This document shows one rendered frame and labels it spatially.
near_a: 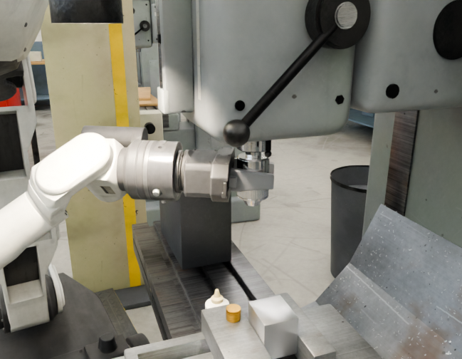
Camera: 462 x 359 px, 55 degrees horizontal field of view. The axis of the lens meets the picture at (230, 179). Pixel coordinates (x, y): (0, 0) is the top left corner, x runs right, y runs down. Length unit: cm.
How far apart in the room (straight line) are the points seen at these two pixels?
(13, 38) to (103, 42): 149
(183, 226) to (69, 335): 64
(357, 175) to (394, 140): 196
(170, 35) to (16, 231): 34
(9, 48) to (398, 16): 60
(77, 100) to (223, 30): 185
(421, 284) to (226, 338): 40
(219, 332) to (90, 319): 92
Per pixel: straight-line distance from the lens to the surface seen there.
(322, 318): 78
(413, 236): 93
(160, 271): 103
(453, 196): 87
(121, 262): 261
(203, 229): 100
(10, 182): 115
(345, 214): 259
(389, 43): 58
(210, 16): 51
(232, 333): 67
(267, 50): 52
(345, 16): 52
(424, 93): 62
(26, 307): 140
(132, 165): 63
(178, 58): 57
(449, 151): 86
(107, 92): 232
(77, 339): 148
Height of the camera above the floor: 144
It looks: 19 degrees down
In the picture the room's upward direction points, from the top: straight up
